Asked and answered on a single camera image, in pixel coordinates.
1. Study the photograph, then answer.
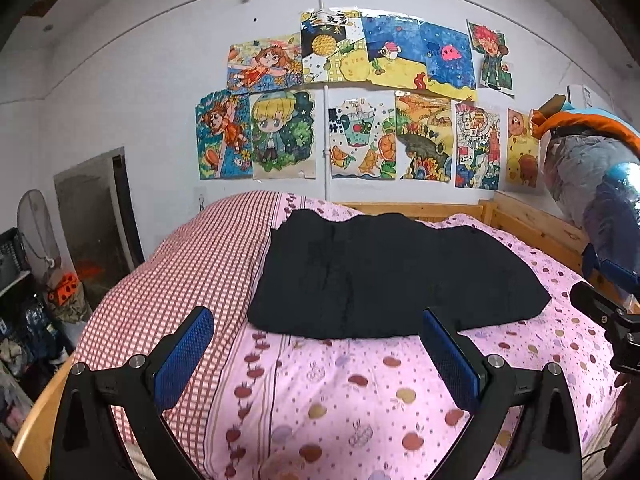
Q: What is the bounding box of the pile of household clutter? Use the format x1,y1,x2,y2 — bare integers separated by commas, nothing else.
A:
0,290,76,441

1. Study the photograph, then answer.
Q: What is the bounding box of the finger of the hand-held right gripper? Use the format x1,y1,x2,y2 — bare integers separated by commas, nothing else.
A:
582,243,640,301
570,282,626,323

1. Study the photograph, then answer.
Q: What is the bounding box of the dark doorway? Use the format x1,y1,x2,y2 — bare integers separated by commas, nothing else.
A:
53,147,146,291

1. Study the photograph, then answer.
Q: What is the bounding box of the white air conditioner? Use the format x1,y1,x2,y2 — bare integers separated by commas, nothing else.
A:
566,84,603,108

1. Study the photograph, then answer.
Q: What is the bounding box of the pink and red checked quilt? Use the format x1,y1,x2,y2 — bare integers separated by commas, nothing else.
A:
75,190,626,480

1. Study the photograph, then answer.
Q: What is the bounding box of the black garment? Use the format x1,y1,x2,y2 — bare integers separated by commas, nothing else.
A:
246,208,552,339

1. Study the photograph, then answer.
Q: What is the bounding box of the standing fan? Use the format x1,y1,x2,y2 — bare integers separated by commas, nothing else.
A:
16,189,62,281

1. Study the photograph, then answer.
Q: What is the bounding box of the white wall conduit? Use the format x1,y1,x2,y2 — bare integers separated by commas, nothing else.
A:
311,0,332,201

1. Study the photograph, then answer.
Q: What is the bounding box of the orange box with holes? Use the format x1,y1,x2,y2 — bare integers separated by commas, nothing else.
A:
47,272,81,307

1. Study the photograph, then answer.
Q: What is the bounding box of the wooden bed frame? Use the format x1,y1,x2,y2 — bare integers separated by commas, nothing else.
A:
12,192,601,480

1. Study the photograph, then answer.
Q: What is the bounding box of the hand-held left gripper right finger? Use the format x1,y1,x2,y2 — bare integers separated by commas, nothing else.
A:
421,308,583,480

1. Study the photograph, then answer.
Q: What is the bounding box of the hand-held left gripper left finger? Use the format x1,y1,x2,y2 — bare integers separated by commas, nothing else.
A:
50,306,216,480

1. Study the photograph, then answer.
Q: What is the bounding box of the black crate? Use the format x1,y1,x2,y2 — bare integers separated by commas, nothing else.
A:
0,227,31,293

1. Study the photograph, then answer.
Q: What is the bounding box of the group of colourful wall drawings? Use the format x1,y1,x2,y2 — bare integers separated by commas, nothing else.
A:
195,9,543,192

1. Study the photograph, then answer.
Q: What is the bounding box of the grey and orange stuffed bundle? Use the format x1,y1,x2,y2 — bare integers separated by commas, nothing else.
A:
530,94,640,281

